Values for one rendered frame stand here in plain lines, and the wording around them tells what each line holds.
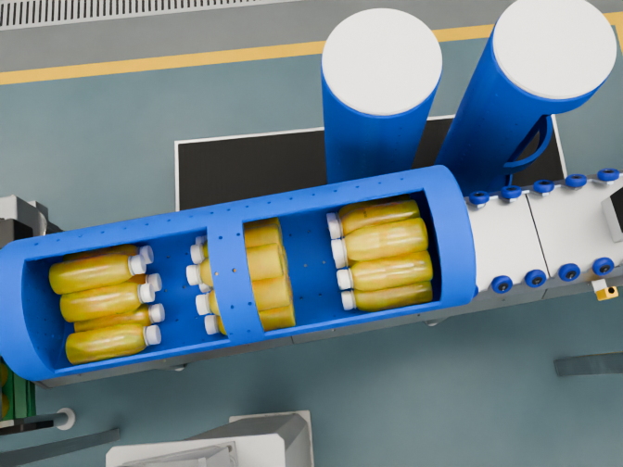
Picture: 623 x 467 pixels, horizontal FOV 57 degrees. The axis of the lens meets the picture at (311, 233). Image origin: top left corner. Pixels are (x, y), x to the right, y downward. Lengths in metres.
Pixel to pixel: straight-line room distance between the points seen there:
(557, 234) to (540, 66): 0.39
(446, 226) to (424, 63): 0.49
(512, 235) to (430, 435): 1.06
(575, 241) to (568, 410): 1.06
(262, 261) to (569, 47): 0.87
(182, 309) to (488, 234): 0.72
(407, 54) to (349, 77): 0.15
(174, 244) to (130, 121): 1.39
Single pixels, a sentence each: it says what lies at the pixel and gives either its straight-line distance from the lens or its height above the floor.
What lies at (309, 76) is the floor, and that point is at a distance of 2.56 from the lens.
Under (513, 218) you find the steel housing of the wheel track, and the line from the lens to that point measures 1.40.
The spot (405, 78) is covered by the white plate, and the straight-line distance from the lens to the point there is 1.37.
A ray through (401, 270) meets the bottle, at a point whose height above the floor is 1.13.
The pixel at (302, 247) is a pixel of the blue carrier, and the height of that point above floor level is 0.97.
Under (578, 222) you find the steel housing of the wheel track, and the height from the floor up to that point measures 0.93.
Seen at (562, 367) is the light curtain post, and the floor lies 0.06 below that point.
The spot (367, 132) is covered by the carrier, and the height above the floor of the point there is 0.94.
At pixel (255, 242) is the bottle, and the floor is 1.13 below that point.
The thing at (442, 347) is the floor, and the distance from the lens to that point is 2.25.
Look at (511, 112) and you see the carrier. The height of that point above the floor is 0.93.
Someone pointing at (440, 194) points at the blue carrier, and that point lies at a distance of 1.06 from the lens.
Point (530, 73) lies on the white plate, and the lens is 1.43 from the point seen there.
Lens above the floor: 2.21
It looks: 75 degrees down
